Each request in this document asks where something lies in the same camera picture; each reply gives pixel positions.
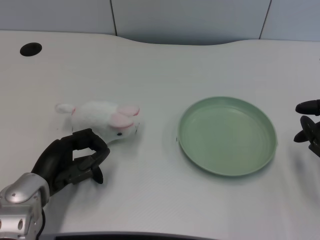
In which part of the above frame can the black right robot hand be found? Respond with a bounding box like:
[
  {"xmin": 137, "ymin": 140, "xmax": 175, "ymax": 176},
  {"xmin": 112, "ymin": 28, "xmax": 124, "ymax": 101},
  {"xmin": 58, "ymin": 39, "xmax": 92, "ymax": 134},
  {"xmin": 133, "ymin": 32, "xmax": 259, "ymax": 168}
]
[{"xmin": 293, "ymin": 99, "xmax": 320, "ymax": 158}]

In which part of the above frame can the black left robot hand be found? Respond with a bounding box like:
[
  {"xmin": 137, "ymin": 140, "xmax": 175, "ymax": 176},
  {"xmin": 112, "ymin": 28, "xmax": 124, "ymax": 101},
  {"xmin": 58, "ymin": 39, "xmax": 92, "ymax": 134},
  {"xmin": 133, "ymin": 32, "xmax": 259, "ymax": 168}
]
[{"xmin": 31, "ymin": 128, "xmax": 111, "ymax": 198}]

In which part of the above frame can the white plush rabbit doll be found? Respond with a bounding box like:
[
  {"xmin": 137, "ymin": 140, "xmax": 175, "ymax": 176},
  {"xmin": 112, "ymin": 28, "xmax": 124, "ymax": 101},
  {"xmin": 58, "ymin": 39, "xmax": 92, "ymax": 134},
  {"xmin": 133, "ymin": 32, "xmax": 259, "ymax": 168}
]
[{"xmin": 54, "ymin": 100, "xmax": 145, "ymax": 145}]

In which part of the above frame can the green round plate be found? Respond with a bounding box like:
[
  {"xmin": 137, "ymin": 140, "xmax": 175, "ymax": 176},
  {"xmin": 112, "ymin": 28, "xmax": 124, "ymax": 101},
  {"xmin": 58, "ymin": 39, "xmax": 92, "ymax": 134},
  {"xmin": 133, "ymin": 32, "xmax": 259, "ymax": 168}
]
[{"xmin": 176, "ymin": 96, "xmax": 279, "ymax": 178}]

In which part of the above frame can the black round table grommet hole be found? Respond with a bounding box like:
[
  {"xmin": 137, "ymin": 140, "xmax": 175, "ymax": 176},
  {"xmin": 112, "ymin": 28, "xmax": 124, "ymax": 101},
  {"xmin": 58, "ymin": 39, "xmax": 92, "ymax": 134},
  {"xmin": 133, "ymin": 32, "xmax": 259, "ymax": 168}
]
[{"xmin": 19, "ymin": 42, "xmax": 43, "ymax": 57}]

